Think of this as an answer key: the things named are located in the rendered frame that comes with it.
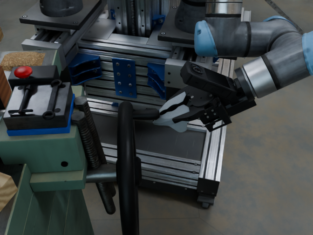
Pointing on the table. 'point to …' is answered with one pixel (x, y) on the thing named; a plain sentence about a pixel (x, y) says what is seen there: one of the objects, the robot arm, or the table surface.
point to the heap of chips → (22, 59)
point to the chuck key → (23, 102)
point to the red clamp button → (23, 72)
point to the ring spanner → (52, 100)
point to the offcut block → (6, 189)
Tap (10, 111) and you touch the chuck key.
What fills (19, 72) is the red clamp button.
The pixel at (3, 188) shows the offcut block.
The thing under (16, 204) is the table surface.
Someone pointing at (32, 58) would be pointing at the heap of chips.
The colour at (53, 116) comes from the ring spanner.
